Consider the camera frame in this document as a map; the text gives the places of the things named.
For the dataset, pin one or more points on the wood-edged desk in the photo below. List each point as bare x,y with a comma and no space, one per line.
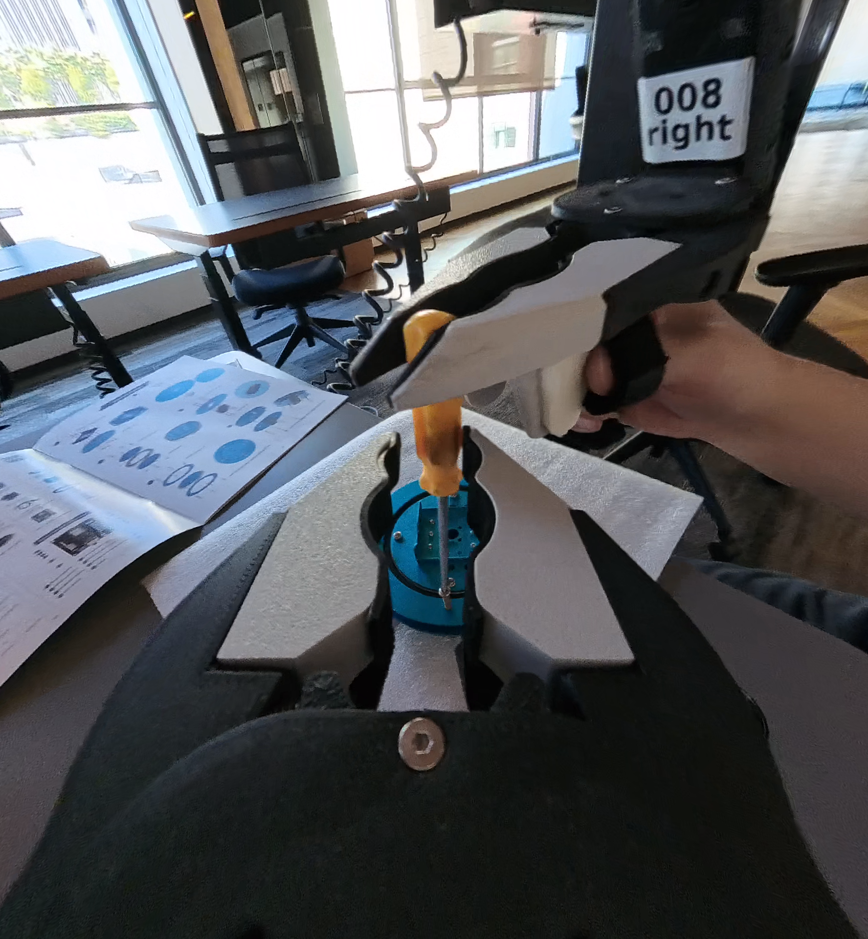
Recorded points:
23,268
280,205

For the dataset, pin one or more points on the black rectangular frame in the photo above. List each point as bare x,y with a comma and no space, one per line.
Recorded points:
258,161

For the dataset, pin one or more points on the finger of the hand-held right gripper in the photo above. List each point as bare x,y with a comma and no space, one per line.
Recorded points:
536,330
478,293

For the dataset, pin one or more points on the window with beige blind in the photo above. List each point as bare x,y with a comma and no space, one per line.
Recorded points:
375,73

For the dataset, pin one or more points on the open instruction manual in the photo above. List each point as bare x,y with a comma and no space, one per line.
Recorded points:
111,499

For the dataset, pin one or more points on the large glass window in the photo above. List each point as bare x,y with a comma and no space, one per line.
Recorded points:
52,147

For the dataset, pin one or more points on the black desk leg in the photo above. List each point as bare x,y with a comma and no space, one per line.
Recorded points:
225,301
89,330
808,95

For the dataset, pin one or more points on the white foam sheet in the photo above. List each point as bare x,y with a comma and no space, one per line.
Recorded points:
624,506

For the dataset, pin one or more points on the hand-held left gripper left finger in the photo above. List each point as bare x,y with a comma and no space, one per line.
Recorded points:
302,587

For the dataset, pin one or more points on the person's dark trousers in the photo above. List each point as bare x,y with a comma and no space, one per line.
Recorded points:
844,609

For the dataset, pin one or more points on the blue round turntable base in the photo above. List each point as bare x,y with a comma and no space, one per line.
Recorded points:
419,609

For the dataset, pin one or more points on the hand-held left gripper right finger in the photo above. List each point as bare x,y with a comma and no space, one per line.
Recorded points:
551,587

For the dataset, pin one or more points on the dark desk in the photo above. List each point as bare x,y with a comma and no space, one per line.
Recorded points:
830,697

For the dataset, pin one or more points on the person's right forearm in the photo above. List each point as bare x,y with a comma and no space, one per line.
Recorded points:
830,418

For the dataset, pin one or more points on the person's right hand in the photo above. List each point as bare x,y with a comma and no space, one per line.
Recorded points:
705,367

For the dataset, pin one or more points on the long silver screw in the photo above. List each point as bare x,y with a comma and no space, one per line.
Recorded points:
445,591

